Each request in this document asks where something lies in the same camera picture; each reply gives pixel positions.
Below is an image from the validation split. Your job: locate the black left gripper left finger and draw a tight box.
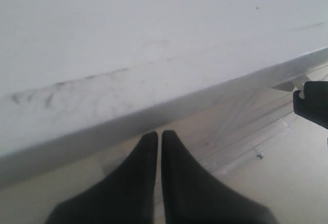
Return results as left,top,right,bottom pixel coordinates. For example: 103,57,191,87
46,132,158,223

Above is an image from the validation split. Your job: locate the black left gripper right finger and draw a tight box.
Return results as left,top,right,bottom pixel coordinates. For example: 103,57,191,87
161,130,278,223

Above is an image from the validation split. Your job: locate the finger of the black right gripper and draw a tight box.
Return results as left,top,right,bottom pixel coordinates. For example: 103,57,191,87
293,81,327,129

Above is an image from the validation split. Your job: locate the white plastic drawer cabinet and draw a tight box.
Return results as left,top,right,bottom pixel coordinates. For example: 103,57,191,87
0,0,328,224

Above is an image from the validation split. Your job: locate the clear drawer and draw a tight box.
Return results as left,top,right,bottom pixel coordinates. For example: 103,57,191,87
166,77,327,175

